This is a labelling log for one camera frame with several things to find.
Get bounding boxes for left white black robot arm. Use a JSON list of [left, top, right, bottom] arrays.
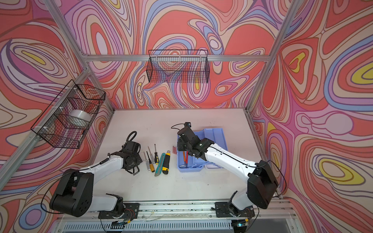
[[49, 131, 142, 218]]

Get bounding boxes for aluminium mounting rail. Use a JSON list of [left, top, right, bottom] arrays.
[[58, 199, 298, 222]]

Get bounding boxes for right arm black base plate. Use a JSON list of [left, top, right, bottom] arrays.
[[211, 202, 255, 219]]

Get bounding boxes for black wire basket back wall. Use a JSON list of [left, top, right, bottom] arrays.
[[146, 49, 210, 83]]

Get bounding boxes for grey duct tape roll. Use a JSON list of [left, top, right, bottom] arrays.
[[69, 109, 92, 122]]

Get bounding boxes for black wire basket wall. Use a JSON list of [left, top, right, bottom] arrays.
[[146, 49, 210, 83], [31, 80, 106, 149]]

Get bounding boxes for red handled pliers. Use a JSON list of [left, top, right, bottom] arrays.
[[179, 151, 188, 168]]

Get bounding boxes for white blue plastic tool box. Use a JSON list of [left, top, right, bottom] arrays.
[[177, 128, 227, 172]]

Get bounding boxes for black wire basket left wall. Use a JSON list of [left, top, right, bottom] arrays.
[[31, 80, 106, 149]]

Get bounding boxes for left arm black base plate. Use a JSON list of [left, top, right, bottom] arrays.
[[98, 203, 140, 220]]

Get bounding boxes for yellow black utility knife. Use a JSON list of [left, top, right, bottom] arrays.
[[162, 150, 171, 175]]

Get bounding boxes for black yellow small screwdriver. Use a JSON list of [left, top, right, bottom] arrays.
[[154, 144, 159, 165]]

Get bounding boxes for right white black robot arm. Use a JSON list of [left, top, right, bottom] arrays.
[[177, 122, 278, 216]]

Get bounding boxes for small silver screwdriver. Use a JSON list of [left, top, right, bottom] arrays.
[[144, 152, 151, 171]]

